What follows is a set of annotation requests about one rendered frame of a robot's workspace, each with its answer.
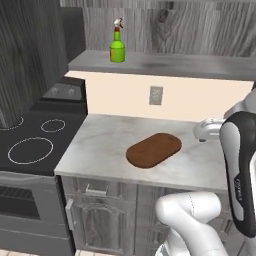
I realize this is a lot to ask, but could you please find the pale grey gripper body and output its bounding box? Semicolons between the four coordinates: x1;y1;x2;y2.
194;117;226;141

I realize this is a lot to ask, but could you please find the brown oval cutting board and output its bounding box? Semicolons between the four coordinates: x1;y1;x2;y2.
125;132;183;170

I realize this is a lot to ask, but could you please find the green spray bottle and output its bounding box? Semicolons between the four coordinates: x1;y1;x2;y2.
109;17;126;64

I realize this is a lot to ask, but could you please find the grey drawer front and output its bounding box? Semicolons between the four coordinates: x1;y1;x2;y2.
61;175;138;202

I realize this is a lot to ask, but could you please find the grey carved cupboard door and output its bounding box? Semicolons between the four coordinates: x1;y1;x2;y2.
65;194;138;256

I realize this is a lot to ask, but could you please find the black stove with oven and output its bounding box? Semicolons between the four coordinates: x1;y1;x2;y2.
0;76;89;256

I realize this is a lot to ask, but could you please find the dark oven door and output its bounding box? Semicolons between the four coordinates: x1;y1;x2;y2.
0;171;75;256

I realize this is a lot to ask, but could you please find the grey wall outlet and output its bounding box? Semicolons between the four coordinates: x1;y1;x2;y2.
148;85;165;107

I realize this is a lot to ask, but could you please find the grey wood wall cabinet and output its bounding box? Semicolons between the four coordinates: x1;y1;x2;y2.
59;0;256;82

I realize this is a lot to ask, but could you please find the silver drawer handle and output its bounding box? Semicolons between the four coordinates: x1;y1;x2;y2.
85;183;109;198

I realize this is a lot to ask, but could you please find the silver cupboard door handle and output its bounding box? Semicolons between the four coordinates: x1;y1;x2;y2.
65;198;75;232

